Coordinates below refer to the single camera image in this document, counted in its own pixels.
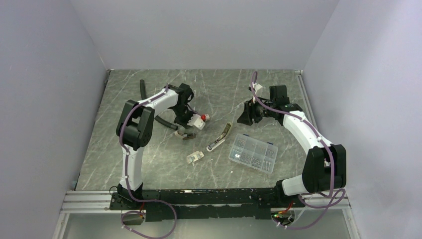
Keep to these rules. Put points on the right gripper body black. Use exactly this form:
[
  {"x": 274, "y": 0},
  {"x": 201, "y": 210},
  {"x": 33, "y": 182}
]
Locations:
[{"x": 259, "y": 111}]

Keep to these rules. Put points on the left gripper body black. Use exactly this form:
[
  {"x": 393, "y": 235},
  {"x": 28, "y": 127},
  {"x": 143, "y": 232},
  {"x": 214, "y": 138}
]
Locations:
[{"x": 183, "y": 114}]

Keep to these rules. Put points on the brown stapler base part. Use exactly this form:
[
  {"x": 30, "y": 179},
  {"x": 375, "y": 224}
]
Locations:
[{"x": 185, "y": 135}]

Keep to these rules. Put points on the white staple box tray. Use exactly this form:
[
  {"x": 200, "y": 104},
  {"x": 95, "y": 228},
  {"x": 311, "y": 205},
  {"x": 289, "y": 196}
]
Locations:
[{"x": 194, "y": 157}]

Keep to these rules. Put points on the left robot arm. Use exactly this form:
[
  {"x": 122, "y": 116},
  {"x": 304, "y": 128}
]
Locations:
[{"x": 135, "y": 129}]

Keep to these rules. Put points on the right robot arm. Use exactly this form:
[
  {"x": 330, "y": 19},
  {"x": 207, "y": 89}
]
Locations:
[{"x": 325, "y": 164}]

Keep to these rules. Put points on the clear plastic screw organizer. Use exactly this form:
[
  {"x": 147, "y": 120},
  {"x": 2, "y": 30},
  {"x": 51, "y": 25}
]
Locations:
[{"x": 253, "y": 153}]

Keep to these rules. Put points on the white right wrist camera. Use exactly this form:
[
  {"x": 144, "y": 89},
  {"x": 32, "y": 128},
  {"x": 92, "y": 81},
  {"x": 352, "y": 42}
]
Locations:
[{"x": 258, "y": 89}]

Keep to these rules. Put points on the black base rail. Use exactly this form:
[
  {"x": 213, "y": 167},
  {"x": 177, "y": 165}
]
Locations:
[{"x": 159, "y": 205}]

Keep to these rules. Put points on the aluminium frame rail front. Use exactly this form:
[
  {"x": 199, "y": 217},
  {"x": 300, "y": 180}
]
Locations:
[{"x": 107, "y": 201}]

